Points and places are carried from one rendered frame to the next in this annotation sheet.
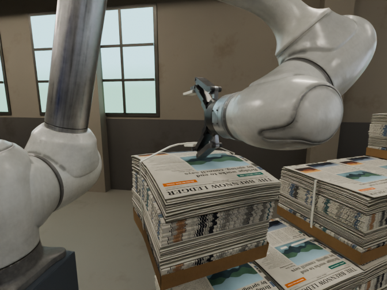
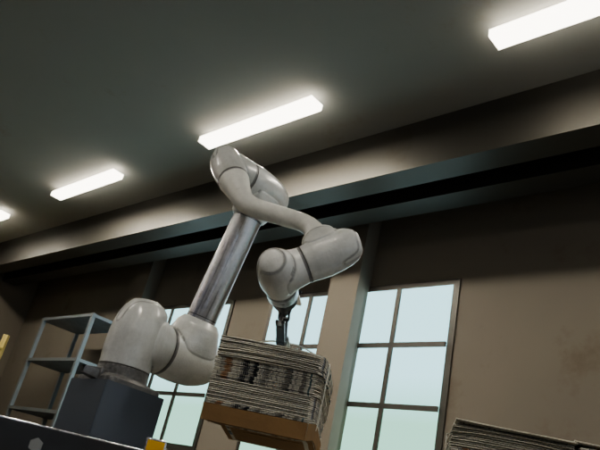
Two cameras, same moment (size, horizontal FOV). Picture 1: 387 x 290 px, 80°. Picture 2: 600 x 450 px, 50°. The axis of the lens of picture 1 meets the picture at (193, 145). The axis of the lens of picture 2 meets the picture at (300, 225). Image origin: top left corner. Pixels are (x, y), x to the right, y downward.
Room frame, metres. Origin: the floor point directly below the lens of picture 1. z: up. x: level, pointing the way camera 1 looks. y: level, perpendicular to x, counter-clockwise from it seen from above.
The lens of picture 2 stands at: (-0.91, -1.10, 0.75)
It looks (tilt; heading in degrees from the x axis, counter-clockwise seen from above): 25 degrees up; 37
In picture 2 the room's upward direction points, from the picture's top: 13 degrees clockwise
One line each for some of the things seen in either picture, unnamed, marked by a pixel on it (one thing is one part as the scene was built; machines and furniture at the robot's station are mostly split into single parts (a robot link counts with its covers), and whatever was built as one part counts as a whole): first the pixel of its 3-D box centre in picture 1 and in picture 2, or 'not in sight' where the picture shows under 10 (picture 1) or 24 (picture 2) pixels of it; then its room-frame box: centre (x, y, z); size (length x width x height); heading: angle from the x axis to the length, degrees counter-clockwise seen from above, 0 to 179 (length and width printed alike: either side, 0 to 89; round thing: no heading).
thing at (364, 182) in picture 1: (345, 175); (504, 442); (0.87, -0.60, 1.06); 0.37 x 0.29 x 0.01; 22
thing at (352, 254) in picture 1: (336, 222); not in sight; (0.88, -0.59, 0.86); 0.38 x 0.29 x 0.04; 22
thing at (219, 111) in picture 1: (236, 116); (281, 290); (0.44, -0.08, 1.32); 0.09 x 0.06 x 0.09; 114
